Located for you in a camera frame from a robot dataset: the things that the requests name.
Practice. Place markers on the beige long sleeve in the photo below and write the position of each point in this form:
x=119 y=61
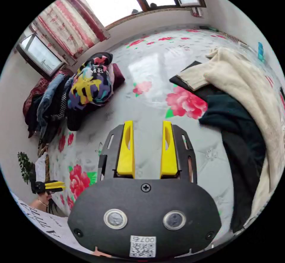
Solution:
x=245 y=85

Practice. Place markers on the small dark-framed window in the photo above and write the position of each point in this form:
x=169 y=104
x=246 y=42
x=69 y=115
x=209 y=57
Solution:
x=40 y=53

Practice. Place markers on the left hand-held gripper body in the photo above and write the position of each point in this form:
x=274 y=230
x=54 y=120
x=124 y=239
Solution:
x=39 y=187

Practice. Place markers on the pile of clothes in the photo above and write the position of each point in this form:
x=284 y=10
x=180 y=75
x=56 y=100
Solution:
x=89 y=85

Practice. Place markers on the red and white floral curtain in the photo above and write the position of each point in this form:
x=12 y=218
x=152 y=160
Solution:
x=66 y=27

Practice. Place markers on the person's right hand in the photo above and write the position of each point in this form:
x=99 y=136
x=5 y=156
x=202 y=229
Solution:
x=101 y=253

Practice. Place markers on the bed with floral sheet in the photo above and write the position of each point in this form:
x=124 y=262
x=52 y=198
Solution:
x=155 y=67

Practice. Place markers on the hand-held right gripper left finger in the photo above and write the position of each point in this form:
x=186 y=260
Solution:
x=127 y=156

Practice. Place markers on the black garment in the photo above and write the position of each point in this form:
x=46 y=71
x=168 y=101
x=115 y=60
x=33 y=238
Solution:
x=233 y=122

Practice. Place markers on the person's body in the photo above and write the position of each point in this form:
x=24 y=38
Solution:
x=44 y=223

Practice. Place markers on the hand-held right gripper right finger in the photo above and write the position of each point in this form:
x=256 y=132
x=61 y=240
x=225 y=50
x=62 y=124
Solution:
x=168 y=158

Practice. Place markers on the green leafy plant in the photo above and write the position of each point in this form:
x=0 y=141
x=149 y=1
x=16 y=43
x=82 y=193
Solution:
x=26 y=166

